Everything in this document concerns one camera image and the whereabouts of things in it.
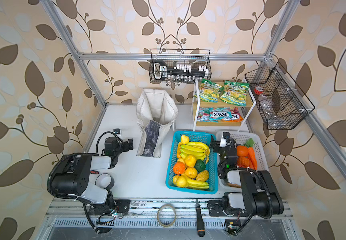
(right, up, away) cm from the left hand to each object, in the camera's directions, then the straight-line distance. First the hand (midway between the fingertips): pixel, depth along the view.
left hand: (126, 138), depth 95 cm
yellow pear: (+38, 0, -5) cm, 38 cm away
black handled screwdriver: (+44, -37, -28) cm, 64 cm away
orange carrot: (+78, -3, -4) cm, 78 cm away
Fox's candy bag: (+56, +15, -8) cm, 59 cm away
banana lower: (+43, -22, -18) cm, 51 cm away
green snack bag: (+64, +26, -18) cm, 71 cm away
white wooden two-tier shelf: (+56, +20, -18) cm, 62 cm away
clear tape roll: (+25, -32, -24) cm, 47 cm away
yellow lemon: (+41, -11, -14) cm, 44 cm away
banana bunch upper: (+47, -7, -4) cm, 48 cm away
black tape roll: (-2, -22, -16) cm, 27 cm away
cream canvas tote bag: (+19, +17, +8) cm, 27 cm away
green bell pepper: (+46, -13, -13) cm, 50 cm away
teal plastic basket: (+53, -13, -12) cm, 56 cm away
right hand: (+59, +1, -7) cm, 60 cm away
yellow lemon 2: (+35, -19, -20) cm, 45 cm away
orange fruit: (+34, -14, -15) cm, 40 cm away
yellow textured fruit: (+41, -17, -14) cm, 46 cm away
